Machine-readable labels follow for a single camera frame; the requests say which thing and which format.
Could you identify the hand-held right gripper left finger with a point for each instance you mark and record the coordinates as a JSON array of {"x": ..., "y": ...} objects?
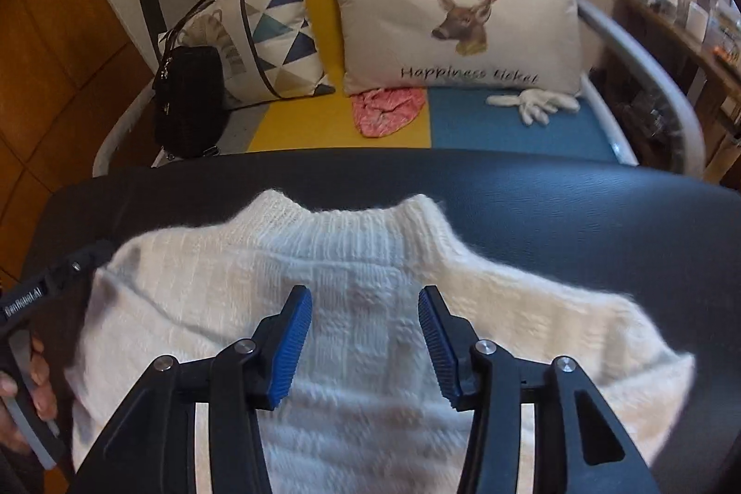
[{"x": 289, "y": 349}]

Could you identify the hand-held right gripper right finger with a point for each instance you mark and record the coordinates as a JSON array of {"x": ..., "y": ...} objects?
[{"x": 438, "y": 349}]

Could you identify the white knit sweater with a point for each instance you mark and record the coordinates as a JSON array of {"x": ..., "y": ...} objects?
[{"x": 359, "y": 251}]

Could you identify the person's left hand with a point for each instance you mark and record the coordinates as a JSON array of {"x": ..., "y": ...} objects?
[{"x": 45, "y": 378}]

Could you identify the black handbag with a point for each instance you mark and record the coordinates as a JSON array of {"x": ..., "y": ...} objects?
[{"x": 188, "y": 100}]

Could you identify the pink cloth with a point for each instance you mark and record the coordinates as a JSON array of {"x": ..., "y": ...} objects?
[{"x": 388, "y": 109}]

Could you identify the white glove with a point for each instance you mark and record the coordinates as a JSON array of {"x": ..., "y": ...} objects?
[{"x": 535, "y": 106}]

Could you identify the geometric print cushion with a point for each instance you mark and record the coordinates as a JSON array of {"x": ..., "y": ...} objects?
[{"x": 278, "y": 31}]

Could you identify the deer print cushion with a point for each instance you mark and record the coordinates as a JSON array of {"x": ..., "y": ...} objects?
[{"x": 376, "y": 19}]

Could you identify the wooden shelf with items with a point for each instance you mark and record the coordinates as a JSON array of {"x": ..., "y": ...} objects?
[{"x": 694, "y": 42}]

